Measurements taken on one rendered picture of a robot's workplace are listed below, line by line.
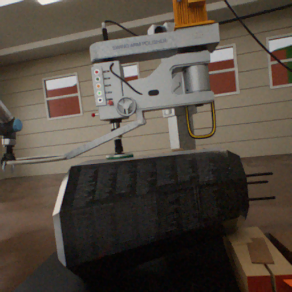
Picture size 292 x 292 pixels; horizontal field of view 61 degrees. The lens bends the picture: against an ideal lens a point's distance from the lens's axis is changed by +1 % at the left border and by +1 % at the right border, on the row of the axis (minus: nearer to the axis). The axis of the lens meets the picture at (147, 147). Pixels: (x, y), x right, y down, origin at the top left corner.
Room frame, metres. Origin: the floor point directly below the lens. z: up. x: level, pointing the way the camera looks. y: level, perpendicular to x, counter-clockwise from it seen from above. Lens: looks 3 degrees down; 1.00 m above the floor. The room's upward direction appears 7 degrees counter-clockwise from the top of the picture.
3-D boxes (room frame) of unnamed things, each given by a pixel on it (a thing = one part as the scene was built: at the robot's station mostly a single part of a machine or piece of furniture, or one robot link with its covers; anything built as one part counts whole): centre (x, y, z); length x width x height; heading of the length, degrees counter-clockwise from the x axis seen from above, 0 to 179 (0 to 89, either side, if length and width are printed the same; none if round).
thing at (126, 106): (1.83, 0.12, 1.22); 0.15 x 0.10 x 0.15; 86
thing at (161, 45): (1.94, -0.12, 1.63); 0.96 x 0.25 x 0.17; 86
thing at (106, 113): (1.95, 0.15, 1.34); 0.36 x 0.22 x 0.45; 86
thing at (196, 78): (1.92, -0.43, 1.36); 0.19 x 0.19 x 0.20
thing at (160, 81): (1.92, -0.16, 1.32); 0.74 x 0.23 x 0.49; 86
